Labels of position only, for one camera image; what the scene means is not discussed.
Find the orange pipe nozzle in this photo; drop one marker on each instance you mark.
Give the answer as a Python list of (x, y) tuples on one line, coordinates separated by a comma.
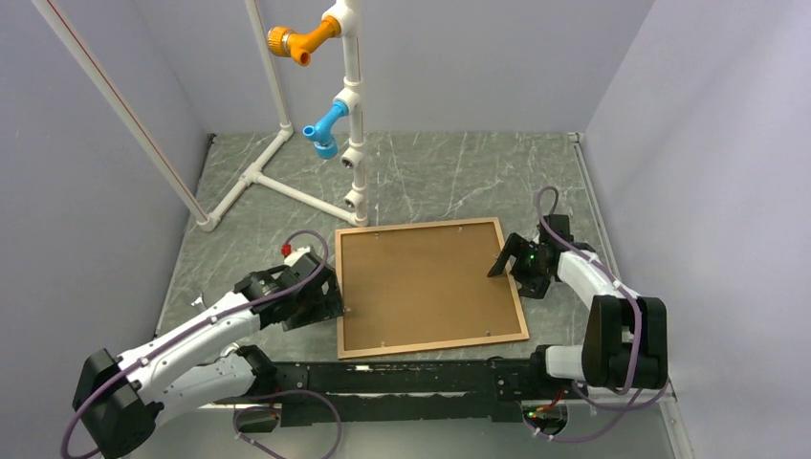
[(299, 47)]

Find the white PVC pipe stand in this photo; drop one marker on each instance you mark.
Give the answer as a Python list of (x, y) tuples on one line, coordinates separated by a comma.
[(348, 131)]

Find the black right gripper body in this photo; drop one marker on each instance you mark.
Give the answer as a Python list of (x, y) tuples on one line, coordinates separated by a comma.
[(528, 272)]

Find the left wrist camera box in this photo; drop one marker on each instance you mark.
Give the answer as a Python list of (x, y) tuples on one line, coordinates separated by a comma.
[(292, 254)]

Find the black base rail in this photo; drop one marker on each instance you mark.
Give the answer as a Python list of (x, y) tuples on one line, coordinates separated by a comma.
[(300, 393)]

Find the blue pipe nozzle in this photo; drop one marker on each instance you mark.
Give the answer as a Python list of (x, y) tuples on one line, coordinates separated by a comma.
[(320, 134)]

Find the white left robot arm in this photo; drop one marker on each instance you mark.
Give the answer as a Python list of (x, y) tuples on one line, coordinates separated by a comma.
[(121, 400)]

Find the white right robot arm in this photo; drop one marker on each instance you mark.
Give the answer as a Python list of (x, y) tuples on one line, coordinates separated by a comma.
[(625, 344)]

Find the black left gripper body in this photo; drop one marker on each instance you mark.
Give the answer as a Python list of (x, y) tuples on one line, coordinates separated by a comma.
[(315, 303)]

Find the brown backing board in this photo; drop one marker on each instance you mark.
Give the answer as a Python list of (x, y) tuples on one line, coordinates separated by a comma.
[(424, 285)]

